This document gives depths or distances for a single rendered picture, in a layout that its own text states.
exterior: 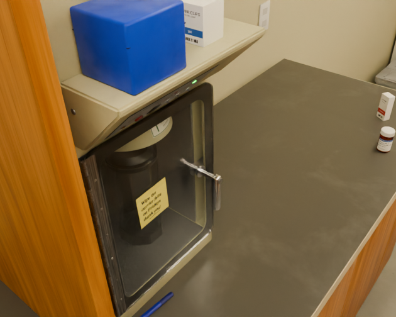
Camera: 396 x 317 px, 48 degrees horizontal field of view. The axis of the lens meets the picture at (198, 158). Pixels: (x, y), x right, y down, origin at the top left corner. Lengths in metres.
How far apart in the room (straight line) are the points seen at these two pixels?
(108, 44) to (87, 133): 0.13
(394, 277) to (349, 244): 1.25
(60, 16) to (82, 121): 0.13
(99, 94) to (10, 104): 0.10
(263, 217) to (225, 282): 0.23
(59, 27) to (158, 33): 0.12
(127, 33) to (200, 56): 0.16
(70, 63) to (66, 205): 0.18
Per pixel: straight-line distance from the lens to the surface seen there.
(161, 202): 0.85
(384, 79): 3.37
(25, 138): 0.55
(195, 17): 0.66
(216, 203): 0.92
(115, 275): 0.85
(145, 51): 0.54
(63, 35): 0.59
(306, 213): 1.21
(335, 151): 1.45
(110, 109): 0.53
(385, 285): 2.36
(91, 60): 0.58
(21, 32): 0.45
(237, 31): 0.72
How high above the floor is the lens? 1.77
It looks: 37 degrees down
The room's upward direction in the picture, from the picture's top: 2 degrees counter-clockwise
